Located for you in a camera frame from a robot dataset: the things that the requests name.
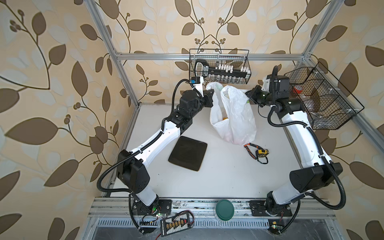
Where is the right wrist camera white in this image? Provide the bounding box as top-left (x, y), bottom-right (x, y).
top-left (262, 75), bottom-right (272, 92)

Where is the black wire basket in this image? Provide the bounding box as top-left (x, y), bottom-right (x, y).
top-left (189, 48), bottom-right (252, 85)
top-left (285, 62), bottom-right (364, 130)

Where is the right black wire basket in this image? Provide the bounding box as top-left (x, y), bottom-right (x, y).
top-left (285, 62), bottom-right (364, 130)

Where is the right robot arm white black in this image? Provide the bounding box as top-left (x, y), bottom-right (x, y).
top-left (246, 66), bottom-right (347, 216)

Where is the black tool in basket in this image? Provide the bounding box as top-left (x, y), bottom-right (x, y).
top-left (192, 59), bottom-right (251, 79)

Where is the black square tray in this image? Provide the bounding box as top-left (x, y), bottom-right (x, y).
top-left (168, 136), bottom-right (208, 172)

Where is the green round lid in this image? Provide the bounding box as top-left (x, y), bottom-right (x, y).
top-left (215, 199), bottom-right (235, 222)

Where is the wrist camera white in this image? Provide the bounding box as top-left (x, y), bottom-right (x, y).
top-left (262, 75), bottom-right (272, 92)
top-left (190, 76), bottom-right (204, 98)

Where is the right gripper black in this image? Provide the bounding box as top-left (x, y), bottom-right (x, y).
top-left (245, 85), bottom-right (275, 109)

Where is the small circuit board right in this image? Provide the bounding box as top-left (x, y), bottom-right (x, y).
top-left (268, 220), bottom-right (284, 235)

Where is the white plastic bag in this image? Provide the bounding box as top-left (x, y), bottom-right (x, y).
top-left (206, 82), bottom-right (257, 145)

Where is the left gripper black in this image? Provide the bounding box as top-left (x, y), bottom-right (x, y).
top-left (186, 86), bottom-right (213, 120)

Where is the yellow black tape measure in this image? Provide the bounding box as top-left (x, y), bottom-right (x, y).
top-left (244, 143), bottom-right (269, 165)

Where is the back black wire basket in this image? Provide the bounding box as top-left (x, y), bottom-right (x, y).
top-left (189, 48), bottom-right (252, 85)

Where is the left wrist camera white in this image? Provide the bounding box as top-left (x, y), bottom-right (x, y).
top-left (190, 76), bottom-right (204, 98)

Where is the black charging board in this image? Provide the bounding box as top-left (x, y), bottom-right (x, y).
top-left (160, 218), bottom-right (193, 237)

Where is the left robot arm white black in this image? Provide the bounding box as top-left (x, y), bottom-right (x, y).
top-left (97, 77), bottom-right (214, 207)

